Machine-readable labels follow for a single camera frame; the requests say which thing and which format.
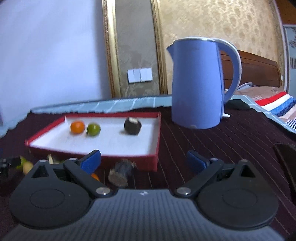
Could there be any green lime cylinder piece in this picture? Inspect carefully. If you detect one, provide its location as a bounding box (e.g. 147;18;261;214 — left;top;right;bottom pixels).
16;156;27;170

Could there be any pale yellow round fruit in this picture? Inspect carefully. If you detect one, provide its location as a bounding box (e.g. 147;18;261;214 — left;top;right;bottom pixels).
22;161;34;175

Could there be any large dark sugarcane piece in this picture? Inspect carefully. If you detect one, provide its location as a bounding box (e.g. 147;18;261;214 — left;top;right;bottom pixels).
47;154;64;165

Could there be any orange tangerine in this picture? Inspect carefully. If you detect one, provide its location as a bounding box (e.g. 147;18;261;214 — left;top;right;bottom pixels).
91;173;100;181
70;120;85;135

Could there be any brown sugarcane stub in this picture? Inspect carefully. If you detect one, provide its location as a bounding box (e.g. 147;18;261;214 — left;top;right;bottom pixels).
108;159;137;188

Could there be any orange tangerine front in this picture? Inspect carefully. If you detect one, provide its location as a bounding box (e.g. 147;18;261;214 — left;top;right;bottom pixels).
70;120;85;135

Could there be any green tomato front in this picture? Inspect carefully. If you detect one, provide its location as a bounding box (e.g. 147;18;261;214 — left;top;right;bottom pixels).
86;123;101;137

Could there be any blue plaid bed sheet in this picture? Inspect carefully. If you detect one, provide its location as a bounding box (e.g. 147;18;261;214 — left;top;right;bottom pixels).
0;94;173;138

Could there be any red cardboard box tray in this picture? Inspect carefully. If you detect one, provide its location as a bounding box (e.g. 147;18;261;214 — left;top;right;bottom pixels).
25;112;161;172

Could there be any red white blue striped blanket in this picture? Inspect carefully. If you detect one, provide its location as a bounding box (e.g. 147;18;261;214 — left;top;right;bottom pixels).
231;83;295;133

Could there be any blue electric kettle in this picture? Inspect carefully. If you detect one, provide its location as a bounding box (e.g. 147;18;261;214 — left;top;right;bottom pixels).
167;37;242;129

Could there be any wooden bed headboard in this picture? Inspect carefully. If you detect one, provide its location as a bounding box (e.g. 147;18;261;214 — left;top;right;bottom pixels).
220;51;282;88

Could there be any white wall light switch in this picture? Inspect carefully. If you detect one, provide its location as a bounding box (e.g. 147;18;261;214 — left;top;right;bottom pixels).
127;68;153;84

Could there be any gold ornate wall frame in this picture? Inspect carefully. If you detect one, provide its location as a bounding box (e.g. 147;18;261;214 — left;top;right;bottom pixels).
102;1;168;98

